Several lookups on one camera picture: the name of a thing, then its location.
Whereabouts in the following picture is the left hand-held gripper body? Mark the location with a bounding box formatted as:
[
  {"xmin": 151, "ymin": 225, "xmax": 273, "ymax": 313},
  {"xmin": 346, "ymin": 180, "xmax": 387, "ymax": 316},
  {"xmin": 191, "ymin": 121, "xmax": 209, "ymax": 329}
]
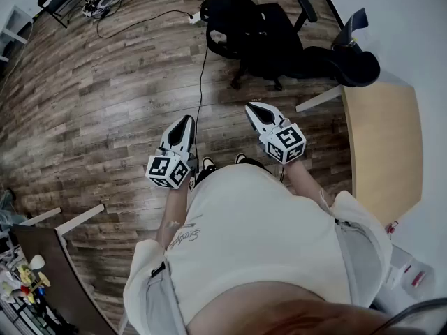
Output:
[{"xmin": 145, "ymin": 143, "xmax": 198, "ymax": 190}]

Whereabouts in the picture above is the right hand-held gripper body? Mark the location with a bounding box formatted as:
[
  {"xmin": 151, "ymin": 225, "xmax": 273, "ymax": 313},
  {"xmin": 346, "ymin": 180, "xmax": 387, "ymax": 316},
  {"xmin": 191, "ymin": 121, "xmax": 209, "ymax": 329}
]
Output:
[{"xmin": 258, "ymin": 118, "xmax": 307, "ymax": 165}]

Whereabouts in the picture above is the black office chair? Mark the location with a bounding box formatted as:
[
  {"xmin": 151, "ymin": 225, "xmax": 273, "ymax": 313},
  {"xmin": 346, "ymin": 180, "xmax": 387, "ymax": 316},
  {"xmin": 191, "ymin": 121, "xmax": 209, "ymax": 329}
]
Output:
[{"xmin": 205, "ymin": 0, "xmax": 381, "ymax": 91}]

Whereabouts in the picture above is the black backpack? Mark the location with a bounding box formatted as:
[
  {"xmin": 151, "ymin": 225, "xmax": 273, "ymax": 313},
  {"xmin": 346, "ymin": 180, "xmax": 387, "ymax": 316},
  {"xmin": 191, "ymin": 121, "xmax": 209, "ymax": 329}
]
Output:
[{"xmin": 200, "ymin": 0, "xmax": 266, "ymax": 59}]

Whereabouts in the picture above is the person's right forearm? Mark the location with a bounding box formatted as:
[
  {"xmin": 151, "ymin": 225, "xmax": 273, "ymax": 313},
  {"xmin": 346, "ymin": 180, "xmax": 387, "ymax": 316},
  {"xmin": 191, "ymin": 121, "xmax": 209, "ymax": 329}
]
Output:
[{"xmin": 283, "ymin": 158, "xmax": 338, "ymax": 219}]

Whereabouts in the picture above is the person's left forearm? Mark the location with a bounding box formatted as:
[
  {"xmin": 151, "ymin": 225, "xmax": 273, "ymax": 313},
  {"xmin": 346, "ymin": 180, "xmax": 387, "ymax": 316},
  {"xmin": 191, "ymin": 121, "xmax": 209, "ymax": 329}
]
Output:
[{"xmin": 154, "ymin": 185, "xmax": 193, "ymax": 249}]

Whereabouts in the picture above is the grey chair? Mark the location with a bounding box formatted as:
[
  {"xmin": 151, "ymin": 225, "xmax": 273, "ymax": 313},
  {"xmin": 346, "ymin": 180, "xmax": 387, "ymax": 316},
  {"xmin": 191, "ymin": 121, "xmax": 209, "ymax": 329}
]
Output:
[{"xmin": 330, "ymin": 7, "xmax": 369, "ymax": 54}]

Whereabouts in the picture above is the person's left shoe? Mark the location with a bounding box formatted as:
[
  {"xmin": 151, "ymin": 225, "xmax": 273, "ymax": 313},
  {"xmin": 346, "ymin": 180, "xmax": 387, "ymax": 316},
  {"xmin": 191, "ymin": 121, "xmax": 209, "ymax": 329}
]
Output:
[{"xmin": 201, "ymin": 156, "xmax": 218, "ymax": 174}]

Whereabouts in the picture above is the light wooden desk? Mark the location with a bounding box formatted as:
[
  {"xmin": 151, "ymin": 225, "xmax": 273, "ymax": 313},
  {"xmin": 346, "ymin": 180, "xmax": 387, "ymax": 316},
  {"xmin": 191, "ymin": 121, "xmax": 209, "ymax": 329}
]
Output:
[{"xmin": 295, "ymin": 81, "xmax": 425, "ymax": 227}]

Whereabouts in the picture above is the grey black sneaker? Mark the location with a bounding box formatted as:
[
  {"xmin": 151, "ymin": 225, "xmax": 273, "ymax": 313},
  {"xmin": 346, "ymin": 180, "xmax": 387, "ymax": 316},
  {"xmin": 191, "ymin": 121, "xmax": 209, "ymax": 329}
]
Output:
[{"xmin": 82, "ymin": 0, "xmax": 113, "ymax": 19}]

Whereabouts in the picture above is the dark brown table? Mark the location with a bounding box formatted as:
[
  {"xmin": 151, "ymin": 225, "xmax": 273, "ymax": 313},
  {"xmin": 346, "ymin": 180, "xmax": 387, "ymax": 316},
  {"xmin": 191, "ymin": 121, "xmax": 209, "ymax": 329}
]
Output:
[{"xmin": 11, "ymin": 203, "xmax": 118, "ymax": 335}]

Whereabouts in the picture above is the person's chin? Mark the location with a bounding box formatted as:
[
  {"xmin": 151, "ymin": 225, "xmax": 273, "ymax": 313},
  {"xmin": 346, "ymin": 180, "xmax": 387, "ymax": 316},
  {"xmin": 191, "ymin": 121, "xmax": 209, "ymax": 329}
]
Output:
[{"xmin": 186, "ymin": 280, "xmax": 406, "ymax": 335}]

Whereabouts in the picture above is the yellow flower bouquet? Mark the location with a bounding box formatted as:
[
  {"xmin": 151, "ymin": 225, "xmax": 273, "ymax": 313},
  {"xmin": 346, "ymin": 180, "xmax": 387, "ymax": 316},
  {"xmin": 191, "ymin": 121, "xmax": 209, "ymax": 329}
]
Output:
[{"xmin": 0, "ymin": 255, "xmax": 52, "ymax": 306}]

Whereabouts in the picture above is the white box red label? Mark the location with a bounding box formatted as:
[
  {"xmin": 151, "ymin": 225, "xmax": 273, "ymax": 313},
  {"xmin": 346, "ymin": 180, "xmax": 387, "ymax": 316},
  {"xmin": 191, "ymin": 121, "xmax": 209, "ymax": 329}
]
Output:
[{"xmin": 383, "ymin": 241, "xmax": 437, "ymax": 302}]

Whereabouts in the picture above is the white shelf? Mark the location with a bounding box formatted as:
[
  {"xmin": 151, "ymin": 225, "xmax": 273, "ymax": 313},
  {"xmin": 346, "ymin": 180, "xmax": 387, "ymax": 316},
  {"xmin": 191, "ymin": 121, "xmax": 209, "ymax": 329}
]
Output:
[{"xmin": 0, "ymin": 4, "xmax": 35, "ymax": 63}]

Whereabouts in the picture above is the long black floor cable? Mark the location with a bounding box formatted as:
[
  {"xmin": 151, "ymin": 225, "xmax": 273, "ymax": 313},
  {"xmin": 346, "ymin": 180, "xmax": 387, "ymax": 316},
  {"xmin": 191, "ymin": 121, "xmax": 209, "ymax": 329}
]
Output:
[{"xmin": 191, "ymin": 22, "xmax": 210, "ymax": 163}]

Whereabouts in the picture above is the looping black cable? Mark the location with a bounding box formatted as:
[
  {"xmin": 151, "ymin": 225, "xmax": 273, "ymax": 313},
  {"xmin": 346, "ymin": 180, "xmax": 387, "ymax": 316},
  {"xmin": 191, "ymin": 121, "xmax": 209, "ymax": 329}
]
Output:
[{"xmin": 96, "ymin": 9, "xmax": 193, "ymax": 40}]

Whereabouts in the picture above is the grey shoulder strap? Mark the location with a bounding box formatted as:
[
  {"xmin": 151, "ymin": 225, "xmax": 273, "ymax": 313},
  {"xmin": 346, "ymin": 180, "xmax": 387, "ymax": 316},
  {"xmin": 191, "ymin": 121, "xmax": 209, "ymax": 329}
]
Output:
[
  {"xmin": 334, "ymin": 220, "xmax": 384, "ymax": 308},
  {"xmin": 145, "ymin": 260, "xmax": 189, "ymax": 335}
]

